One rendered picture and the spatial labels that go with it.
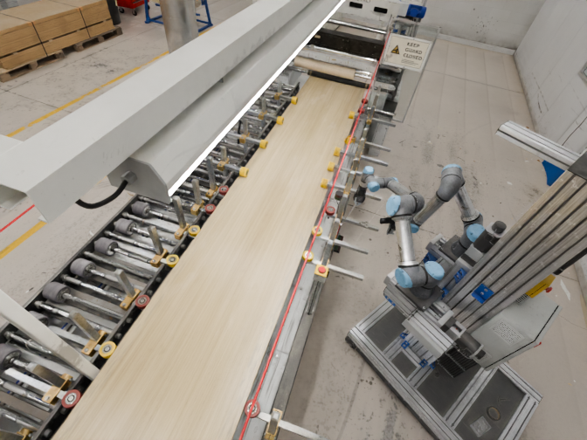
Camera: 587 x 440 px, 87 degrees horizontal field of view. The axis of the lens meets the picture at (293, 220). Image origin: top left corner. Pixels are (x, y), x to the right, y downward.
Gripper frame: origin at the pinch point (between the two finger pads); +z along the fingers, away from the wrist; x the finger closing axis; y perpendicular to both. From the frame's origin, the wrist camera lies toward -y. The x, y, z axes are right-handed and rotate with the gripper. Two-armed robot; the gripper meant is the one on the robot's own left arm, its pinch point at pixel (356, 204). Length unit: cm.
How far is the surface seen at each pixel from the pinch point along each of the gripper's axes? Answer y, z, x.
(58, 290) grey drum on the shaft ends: -139, 13, 157
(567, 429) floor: -66, 100, -209
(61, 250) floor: -83, 98, 258
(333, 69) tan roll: 219, -9, 79
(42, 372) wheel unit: -179, -7, 113
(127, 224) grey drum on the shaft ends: -79, 13, 155
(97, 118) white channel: -158, -147, 39
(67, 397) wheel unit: -182, 9, 104
